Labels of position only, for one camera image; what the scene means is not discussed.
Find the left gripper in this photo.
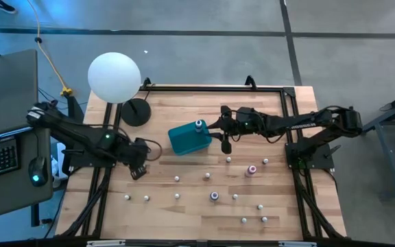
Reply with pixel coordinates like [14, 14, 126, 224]
[121, 141, 149, 181]

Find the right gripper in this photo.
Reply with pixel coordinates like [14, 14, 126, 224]
[206, 106, 255, 142]

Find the teal plastic bin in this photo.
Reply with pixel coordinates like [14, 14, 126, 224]
[167, 120, 213, 157]

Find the white globe lamp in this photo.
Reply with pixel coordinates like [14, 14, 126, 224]
[87, 51, 152, 128]

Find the black computer mouse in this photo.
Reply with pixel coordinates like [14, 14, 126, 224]
[27, 156, 49, 188]

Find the grey desk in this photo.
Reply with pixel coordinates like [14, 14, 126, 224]
[0, 126, 55, 223]

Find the grey laptop lid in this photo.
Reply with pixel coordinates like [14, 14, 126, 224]
[0, 49, 40, 141]

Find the person's shoe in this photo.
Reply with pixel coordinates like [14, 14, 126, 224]
[0, 0, 18, 15]

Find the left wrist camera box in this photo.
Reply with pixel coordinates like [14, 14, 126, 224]
[134, 137, 150, 155]

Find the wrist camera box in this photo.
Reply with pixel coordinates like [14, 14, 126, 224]
[134, 137, 150, 155]
[237, 106, 257, 121]

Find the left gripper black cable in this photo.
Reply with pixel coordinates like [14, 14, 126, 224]
[144, 137, 163, 162]

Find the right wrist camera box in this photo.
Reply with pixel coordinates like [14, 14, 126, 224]
[237, 106, 257, 121]

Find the silver metal bracket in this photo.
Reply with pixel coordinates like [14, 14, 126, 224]
[278, 241, 318, 247]
[86, 239, 126, 247]

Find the yellow extension cable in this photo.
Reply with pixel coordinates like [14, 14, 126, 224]
[27, 0, 74, 97]

